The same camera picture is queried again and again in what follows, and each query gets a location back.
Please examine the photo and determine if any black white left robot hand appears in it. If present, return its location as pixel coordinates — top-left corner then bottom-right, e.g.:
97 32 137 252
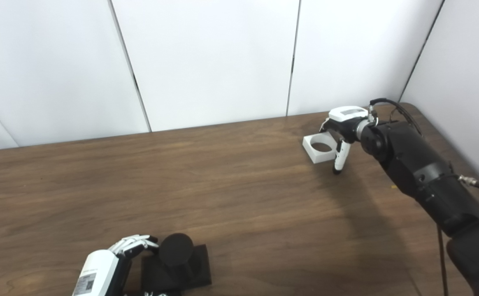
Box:
72 234 182 296

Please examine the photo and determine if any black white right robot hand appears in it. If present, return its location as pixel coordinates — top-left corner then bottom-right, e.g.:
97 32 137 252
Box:
320 106 374 175

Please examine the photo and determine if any white square piece with hole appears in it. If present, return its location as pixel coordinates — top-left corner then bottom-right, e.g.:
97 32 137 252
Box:
303 132 339 164

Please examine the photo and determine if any black peg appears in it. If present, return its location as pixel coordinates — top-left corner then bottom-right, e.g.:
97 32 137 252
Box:
141 233 212 294

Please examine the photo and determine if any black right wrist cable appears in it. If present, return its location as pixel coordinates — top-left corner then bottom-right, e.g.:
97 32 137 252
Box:
369 98 423 137

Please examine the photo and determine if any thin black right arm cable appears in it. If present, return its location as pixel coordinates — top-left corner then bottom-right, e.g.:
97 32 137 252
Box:
436 225 448 296

